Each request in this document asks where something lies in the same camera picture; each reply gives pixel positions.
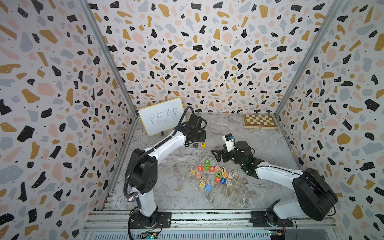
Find yellow block near front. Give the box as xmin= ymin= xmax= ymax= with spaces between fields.
xmin=199 ymin=182 xmax=207 ymax=190

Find plain blue block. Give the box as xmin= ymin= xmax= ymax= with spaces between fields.
xmin=205 ymin=185 xmax=212 ymax=192

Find pink glitter bottle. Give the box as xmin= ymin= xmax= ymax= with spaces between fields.
xmin=128 ymin=188 xmax=137 ymax=203

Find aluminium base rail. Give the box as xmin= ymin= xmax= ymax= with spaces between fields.
xmin=82 ymin=210 xmax=342 ymax=240

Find whiteboard with PEAR text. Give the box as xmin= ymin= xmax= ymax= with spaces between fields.
xmin=139 ymin=98 xmax=185 ymax=136

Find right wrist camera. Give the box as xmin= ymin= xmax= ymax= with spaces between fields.
xmin=222 ymin=134 xmax=235 ymax=153

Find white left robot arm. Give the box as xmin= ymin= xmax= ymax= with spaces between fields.
xmin=123 ymin=106 xmax=207 ymax=227

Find wooden folding chess board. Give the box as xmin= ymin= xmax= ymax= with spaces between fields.
xmin=243 ymin=115 xmax=277 ymax=130

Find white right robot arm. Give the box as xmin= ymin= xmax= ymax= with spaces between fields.
xmin=212 ymin=139 xmax=338 ymax=226

